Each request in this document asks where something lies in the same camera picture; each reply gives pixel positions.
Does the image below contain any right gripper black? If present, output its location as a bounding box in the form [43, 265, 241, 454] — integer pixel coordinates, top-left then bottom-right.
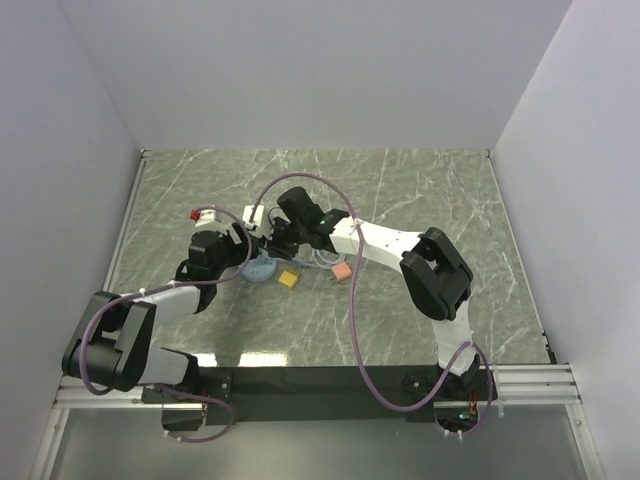
[258, 217, 307, 263]

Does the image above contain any round blue power strip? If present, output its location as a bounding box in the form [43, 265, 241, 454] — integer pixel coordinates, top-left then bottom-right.
[241, 255, 278, 283]

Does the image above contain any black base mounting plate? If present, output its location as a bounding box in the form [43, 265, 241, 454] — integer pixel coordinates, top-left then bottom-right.
[141, 363, 498, 423]

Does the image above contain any yellow charger plug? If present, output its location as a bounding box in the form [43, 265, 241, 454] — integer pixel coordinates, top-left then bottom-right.
[278, 270, 300, 289]

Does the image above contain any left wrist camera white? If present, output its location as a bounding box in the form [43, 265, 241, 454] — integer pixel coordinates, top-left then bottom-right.
[189, 208, 222, 230]

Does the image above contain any blue power strip cord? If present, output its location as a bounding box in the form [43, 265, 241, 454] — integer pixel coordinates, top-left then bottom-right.
[294, 249, 347, 271]

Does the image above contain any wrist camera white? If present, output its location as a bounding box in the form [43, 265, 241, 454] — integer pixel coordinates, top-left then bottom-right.
[189, 208, 222, 230]
[242, 204, 266, 232]

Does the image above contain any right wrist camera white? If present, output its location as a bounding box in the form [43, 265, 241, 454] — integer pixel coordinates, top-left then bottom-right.
[242, 204, 266, 232]

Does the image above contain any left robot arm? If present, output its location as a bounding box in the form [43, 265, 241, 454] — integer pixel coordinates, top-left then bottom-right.
[61, 223, 261, 402]

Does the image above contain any pink charger plug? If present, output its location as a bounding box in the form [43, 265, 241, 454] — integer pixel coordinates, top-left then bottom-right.
[331, 262, 352, 282]

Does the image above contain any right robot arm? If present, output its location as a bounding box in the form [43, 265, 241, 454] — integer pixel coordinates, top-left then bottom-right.
[268, 187, 480, 399]

